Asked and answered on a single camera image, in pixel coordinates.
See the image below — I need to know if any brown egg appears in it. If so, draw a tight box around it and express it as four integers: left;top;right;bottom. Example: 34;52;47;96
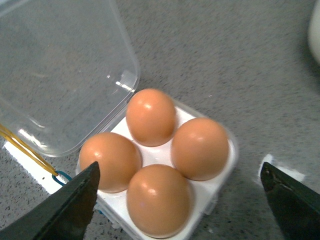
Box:
79;132;143;194
171;117;229;181
126;88;177;147
126;164;194;239

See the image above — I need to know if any yellow rubber band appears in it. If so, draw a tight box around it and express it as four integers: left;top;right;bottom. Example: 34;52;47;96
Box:
0;124;59;177

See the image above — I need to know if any clear plastic egg box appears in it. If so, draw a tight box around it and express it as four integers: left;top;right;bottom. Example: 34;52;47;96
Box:
0;0;240;240

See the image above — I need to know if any white Joyoung blender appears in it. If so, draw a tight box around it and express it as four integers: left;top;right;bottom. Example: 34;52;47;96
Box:
307;0;320;65

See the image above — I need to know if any blue rubber band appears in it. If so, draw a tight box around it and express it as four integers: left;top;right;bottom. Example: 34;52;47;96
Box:
51;170;72;187

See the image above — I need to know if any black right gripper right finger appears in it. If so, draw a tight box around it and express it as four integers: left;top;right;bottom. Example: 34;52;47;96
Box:
260;162;320;240

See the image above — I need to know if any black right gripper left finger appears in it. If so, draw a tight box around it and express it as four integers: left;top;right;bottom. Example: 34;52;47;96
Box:
0;162;100;240

